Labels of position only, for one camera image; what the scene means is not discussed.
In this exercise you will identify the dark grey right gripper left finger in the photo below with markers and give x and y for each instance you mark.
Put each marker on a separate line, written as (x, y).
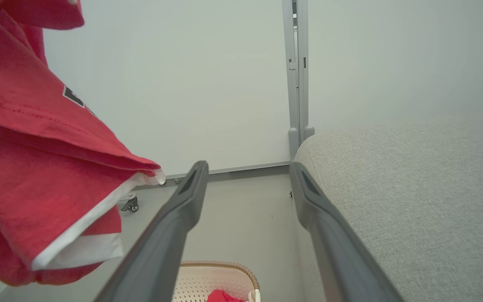
(170, 235)

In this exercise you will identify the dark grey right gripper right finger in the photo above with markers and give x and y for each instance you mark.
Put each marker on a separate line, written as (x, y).
(329, 235)

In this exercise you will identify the red and white garment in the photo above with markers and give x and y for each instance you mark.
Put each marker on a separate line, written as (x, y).
(222, 297)

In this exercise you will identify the red t-shirt with white trim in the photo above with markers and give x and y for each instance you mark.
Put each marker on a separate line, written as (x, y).
(36, 167)

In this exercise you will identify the cream perforated laundry basket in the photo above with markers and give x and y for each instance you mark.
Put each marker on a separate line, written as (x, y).
(208, 279)

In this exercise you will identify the black caster wheel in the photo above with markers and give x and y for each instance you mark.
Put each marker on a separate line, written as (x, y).
(131, 204)

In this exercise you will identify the grey fabric sofa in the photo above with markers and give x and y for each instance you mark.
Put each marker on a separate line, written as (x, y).
(426, 201)

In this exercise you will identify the grey partition bottom rail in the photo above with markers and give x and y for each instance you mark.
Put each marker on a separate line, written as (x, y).
(245, 171)

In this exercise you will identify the grey partition post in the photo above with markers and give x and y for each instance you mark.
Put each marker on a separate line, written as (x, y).
(294, 84)

